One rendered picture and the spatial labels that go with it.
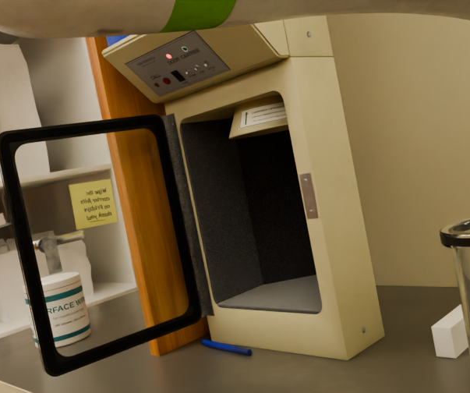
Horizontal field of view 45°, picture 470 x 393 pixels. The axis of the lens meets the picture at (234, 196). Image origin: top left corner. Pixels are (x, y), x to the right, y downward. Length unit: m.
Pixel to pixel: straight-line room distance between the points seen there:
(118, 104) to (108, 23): 0.72
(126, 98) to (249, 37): 0.35
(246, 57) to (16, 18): 0.55
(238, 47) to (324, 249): 0.33
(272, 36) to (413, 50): 0.47
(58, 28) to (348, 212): 0.64
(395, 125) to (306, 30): 0.43
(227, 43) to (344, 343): 0.49
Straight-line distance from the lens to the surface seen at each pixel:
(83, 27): 0.38
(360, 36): 1.31
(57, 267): 0.95
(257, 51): 0.86
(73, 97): 2.23
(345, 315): 0.91
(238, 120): 0.98
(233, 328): 1.07
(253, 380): 0.91
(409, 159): 1.26
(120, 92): 1.10
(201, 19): 0.40
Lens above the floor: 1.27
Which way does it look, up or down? 3 degrees down
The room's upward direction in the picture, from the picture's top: 11 degrees counter-clockwise
